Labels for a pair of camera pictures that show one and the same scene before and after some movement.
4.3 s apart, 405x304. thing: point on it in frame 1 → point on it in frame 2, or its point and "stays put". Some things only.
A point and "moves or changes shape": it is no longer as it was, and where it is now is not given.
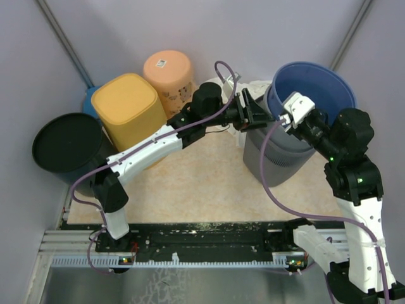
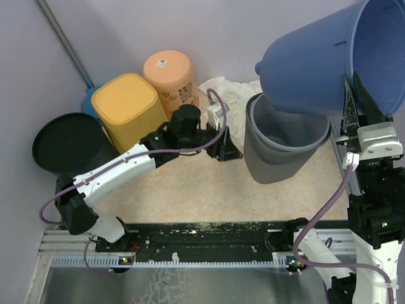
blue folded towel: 88,107 stays put
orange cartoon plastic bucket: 173,73 stays put
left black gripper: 255,113 → 224,148
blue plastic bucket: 326,87 moves or changes shape
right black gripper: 295,131 → 371,113
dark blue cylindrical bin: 71,145 stays put
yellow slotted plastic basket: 128,109 stays put
